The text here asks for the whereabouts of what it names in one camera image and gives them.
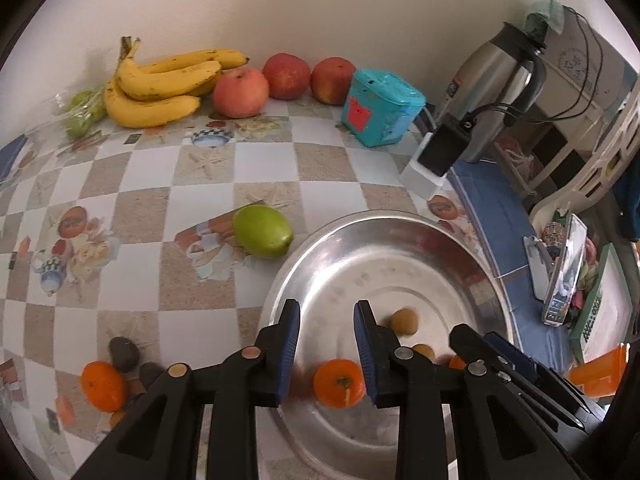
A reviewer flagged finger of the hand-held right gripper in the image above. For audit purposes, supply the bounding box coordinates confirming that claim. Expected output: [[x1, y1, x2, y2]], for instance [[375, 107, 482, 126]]
[[485, 332, 606, 423], [449, 324, 583, 431]]

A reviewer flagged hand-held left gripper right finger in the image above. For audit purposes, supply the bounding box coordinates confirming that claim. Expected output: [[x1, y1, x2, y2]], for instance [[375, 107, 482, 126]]
[[352, 300, 591, 480]]

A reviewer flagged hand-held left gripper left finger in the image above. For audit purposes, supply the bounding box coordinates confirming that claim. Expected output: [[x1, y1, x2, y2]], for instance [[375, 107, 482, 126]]
[[70, 299, 302, 480]]

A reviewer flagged metal basin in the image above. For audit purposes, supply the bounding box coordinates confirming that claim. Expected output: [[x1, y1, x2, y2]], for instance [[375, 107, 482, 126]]
[[257, 210, 516, 480]]

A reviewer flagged orange plastic container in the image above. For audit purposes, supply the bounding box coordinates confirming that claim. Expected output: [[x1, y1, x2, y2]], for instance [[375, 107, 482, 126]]
[[569, 344, 628, 400]]

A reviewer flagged clear plastic case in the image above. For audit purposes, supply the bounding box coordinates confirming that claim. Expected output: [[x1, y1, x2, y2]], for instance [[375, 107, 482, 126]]
[[542, 212, 588, 328]]

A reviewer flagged green framed board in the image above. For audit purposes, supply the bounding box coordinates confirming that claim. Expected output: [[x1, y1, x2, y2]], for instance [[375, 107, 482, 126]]
[[570, 242, 633, 363]]

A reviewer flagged green lime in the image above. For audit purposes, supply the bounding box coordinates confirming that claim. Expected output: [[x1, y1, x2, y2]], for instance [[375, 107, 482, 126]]
[[232, 204, 295, 260]]

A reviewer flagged checkered printed tablecloth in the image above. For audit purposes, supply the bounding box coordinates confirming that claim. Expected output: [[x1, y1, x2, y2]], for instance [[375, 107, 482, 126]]
[[0, 95, 581, 480]]

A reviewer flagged white plastic chair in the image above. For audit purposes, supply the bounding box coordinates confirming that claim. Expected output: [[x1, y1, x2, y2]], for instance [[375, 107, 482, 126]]
[[530, 105, 640, 241]]

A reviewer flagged teal plastic box red label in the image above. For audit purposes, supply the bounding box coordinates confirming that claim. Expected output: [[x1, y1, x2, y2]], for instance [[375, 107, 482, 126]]
[[340, 68, 427, 148]]

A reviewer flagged pale pink apple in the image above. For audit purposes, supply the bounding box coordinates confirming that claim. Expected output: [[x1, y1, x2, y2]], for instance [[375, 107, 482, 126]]
[[212, 66, 271, 119]]

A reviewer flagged red apple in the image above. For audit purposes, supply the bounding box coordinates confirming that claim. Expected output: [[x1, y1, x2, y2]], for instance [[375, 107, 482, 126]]
[[262, 53, 312, 101], [310, 57, 357, 106]]

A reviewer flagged stainless steel kettle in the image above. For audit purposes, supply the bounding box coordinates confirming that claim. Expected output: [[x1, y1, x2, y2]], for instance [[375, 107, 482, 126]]
[[435, 22, 547, 163]]

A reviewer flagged yellow banana bunch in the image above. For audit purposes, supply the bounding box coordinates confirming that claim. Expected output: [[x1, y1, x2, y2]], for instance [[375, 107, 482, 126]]
[[102, 36, 250, 129]]

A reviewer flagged white cabinet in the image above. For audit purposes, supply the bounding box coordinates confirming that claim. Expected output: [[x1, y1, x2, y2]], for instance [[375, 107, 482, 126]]
[[542, 5, 640, 161]]

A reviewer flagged plastic bag of green fruit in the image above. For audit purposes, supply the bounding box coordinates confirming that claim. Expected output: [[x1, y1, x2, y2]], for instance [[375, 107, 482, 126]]
[[52, 87, 108, 141]]

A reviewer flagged teal cloth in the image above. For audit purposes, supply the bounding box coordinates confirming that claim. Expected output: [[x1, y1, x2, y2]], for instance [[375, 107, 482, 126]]
[[525, 0, 566, 36]]

